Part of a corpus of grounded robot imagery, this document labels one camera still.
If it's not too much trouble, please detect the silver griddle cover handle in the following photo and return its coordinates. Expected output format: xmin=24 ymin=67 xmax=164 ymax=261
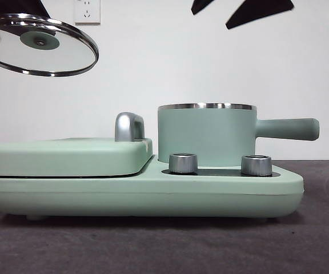
xmin=114 ymin=111 xmax=146 ymax=143

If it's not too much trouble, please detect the white wall socket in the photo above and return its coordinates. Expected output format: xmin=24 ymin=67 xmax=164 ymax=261
xmin=74 ymin=0 xmax=102 ymax=25

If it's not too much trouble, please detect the silver control knob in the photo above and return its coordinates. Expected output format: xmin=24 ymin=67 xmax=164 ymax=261
xmin=240 ymin=155 xmax=274 ymax=176
xmin=168 ymin=152 xmax=199 ymax=175

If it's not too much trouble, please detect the black glossy control panel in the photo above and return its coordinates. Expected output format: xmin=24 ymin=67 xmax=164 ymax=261
xmin=162 ymin=168 xmax=274 ymax=178

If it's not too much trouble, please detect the mint green breakfast machine base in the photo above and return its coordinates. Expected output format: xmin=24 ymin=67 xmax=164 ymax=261
xmin=0 ymin=159 xmax=305 ymax=222

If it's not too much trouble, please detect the mint green pot with handle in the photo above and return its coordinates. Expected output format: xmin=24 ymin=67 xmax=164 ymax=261
xmin=157 ymin=102 xmax=320 ymax=169

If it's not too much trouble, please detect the glass pot lid green knob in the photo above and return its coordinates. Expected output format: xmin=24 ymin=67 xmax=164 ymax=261
xmin=0 ymin=14 xmax=101 ymax=78

